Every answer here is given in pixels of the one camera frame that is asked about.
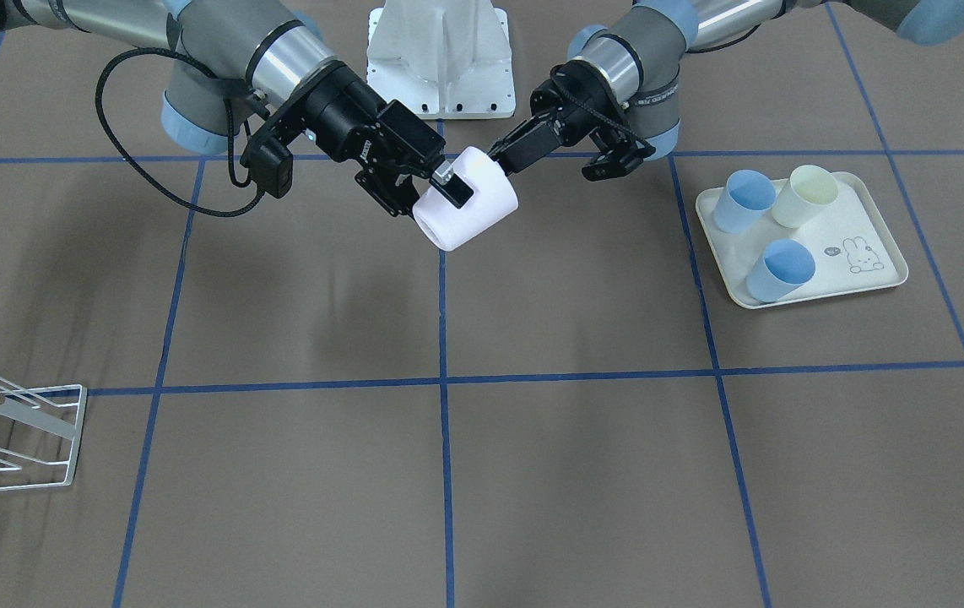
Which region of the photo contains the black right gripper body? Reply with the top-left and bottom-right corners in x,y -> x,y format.
301,64 -> 423,180

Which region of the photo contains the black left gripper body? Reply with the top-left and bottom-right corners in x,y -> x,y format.
549,64 -> 636,149

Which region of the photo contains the pink plastic cup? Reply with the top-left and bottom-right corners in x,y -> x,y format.
412,146 -> 519,252

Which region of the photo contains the pale green plastic cup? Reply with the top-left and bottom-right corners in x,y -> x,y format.
771,165 -> 838,230

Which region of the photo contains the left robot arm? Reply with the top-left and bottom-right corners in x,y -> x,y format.
489,1 -> 809,182

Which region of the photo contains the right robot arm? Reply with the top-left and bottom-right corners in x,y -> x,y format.
0,1 -> 472,216

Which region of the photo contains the blue plastic cup far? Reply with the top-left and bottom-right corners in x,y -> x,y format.
712,169 -> 777,234

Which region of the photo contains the blue plastic cup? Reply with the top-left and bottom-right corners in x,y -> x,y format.
745,239 -> 816,303
712,169 -> 777,234

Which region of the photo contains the blue plastic cup near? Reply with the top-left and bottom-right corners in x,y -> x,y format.
745,239 -> 816,303

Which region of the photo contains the cream plastic tray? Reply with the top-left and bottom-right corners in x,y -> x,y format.
695,171 -> 910,309

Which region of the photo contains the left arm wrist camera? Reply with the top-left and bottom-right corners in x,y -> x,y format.
529,79 -> 582,141

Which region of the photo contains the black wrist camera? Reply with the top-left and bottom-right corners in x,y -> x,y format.
376,100 -> 445,178

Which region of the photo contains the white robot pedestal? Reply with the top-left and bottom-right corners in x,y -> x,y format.
366,1 -> 517,120

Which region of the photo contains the black camera cable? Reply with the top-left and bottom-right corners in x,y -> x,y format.
94,47 -> 294,219

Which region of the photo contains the white wire cup rack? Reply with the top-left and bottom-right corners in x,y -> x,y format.
0,376 -> 88,492

